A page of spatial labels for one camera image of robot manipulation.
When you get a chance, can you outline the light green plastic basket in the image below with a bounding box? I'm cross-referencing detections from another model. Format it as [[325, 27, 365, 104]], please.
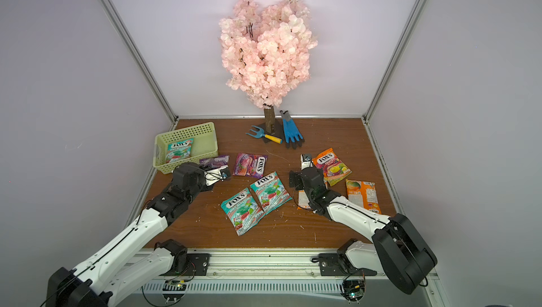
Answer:
[[153, 122, 218, 174]]

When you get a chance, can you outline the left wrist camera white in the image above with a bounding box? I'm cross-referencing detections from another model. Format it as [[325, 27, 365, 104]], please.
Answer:
[[205, 166, 231, 186]]

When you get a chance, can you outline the purple berries candy bag face-down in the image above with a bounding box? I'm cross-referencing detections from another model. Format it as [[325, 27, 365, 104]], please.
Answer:
[[199, 155, 230, 170]]

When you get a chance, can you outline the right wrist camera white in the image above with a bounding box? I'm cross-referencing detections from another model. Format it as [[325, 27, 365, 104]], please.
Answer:
[[301, 154, 313, 170]]

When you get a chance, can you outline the left circuit board with cables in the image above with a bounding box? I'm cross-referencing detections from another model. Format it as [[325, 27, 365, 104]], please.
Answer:
[[140, 280, 187, 307]]

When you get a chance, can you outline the aluminium front rail base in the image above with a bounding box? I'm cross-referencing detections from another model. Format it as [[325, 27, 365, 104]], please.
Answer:
[[90, 247, 441, 295]]

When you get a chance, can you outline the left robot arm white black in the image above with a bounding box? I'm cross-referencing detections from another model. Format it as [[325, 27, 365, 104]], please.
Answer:
[[43, 162, 231, 306]]

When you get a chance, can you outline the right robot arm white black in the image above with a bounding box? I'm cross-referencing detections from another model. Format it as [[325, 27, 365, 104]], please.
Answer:
[[289, 167, 438, 301]]

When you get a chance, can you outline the green mint blossom candy bag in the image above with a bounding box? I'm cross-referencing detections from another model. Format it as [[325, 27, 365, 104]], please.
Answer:
[[250, 172, 292, 215]]

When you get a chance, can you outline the orange fruits candy bag face-down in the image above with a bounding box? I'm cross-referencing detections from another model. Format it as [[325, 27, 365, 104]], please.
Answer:
[[346, 179, 382, 214]]

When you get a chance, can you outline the circuit board with cables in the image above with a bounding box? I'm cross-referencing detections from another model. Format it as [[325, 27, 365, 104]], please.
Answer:
[[341, 280, 366, 304], [140, 280, 187, 307]]

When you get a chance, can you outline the teal garden fork yellow handle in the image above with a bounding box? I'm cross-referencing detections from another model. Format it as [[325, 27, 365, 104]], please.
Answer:
[[246, 126, 282, 144]]

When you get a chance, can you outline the purple Fox's berries candy bag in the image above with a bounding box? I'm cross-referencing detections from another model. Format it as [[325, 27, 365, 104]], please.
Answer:
[[233, 153, 268, 178]]

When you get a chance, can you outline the blue grey gardening glove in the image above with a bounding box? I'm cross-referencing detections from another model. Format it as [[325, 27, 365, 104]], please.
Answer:
[[280, 111, 304, 150]]

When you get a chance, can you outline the aluminium corner frame post right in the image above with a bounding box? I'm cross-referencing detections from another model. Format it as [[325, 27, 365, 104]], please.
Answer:
[[363, 0, 443, 122]]

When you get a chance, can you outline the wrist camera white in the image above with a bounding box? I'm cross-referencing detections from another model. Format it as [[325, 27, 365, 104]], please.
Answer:
[[301, 154, 313, 170], [205, 166, 231, 186]]

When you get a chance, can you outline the orange Fox's fruits candy bag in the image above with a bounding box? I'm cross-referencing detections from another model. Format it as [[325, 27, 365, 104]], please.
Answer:
[[312, 148, 351, 186]]

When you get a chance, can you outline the aluminium corner frame post left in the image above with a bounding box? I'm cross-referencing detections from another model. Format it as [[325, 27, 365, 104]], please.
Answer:
[[98, 0, 179, 123]]

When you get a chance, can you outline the artificial pink blossom tree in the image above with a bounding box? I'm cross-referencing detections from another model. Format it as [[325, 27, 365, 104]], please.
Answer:
[[219, 0, 318, 111]]

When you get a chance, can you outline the right circuit board with cables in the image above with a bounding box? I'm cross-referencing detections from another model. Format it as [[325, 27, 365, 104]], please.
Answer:
[[341, 280, 366, 304]]

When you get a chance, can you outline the aluminium corner frame post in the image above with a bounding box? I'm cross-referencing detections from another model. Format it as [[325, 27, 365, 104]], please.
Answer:
[[363, 0, 443, 122], [98, 0, 179, 123]]

